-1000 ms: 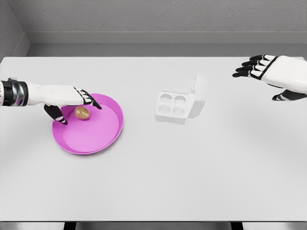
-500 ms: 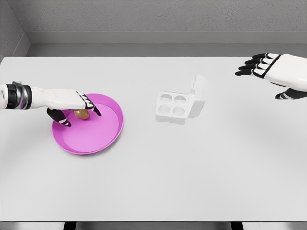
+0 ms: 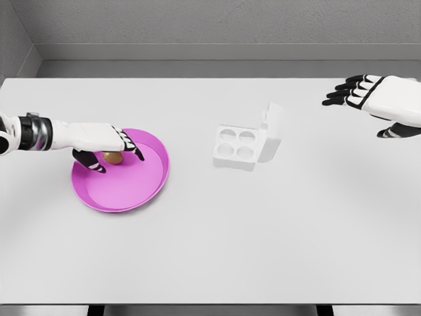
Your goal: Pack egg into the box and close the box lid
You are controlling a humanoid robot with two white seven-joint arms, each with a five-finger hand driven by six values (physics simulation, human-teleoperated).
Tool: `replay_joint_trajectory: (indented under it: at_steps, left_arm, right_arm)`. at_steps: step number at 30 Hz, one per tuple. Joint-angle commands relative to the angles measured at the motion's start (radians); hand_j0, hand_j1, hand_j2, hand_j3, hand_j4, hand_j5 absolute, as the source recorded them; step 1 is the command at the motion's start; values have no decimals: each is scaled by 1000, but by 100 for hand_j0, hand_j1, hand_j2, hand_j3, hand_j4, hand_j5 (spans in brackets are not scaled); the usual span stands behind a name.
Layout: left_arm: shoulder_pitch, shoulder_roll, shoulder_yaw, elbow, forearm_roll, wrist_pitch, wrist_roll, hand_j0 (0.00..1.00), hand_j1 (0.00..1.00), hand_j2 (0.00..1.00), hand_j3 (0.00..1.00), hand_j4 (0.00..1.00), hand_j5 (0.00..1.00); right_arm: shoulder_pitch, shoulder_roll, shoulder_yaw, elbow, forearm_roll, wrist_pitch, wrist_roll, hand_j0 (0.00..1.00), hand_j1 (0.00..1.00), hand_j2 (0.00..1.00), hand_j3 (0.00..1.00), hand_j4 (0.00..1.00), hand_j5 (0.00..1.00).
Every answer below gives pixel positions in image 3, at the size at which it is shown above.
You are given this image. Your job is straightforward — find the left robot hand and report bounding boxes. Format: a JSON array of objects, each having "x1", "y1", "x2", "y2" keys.
[{"x1": 67, "y1": 122, "x2": 145, "y2": 174}]

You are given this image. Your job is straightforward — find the brown egg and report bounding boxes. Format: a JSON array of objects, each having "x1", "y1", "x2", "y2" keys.
[{"x1": 101, "y1": 151, "x2": 124, "y2": 165}]

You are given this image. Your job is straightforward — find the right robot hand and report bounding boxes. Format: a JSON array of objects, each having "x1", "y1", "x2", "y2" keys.
[{"x1": 321, "y1": 74, "x2": 421, "y2": 139}]

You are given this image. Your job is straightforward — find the pink round plate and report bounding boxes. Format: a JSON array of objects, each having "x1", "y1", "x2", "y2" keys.
[{"x1": 70, "y1": 128, "x2": 171, "y2": 214}]

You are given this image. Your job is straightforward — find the white egg box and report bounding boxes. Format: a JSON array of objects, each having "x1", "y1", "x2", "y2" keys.
[{"x1": 212, "y1": 101, "x2": 285, "y2": 173}]

